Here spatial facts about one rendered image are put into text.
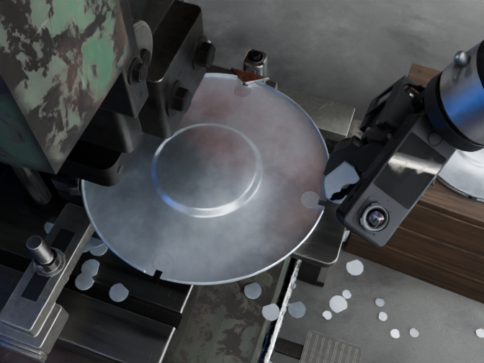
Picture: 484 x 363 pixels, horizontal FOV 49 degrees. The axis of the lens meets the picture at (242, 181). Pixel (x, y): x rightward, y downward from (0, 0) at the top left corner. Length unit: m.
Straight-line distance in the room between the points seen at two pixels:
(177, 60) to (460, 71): 0.23
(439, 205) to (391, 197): 0.71
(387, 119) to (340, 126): 0.36
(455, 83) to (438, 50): 1.55
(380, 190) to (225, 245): 0.20
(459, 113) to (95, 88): 0.26
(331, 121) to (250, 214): 0.31
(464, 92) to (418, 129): 0.06
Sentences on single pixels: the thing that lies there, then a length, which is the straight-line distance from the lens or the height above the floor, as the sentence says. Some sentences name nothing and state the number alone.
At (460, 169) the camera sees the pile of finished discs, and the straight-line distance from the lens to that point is 1.22.
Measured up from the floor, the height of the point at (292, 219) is 0.78.
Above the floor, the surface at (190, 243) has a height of 0.78.
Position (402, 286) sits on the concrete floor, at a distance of 1.45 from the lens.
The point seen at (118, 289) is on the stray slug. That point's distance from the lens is 0.65.
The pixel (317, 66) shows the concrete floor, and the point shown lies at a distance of 1.82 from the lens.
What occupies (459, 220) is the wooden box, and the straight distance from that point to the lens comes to 1.19.
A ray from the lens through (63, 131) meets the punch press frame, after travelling 0.30.
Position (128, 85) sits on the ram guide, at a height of 1.03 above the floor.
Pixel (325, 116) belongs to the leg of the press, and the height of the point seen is 0.64.
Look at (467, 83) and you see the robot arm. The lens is 0.42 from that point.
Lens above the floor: 1.30
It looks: 59 degrees down
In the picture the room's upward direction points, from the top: 1 degrees clockwise
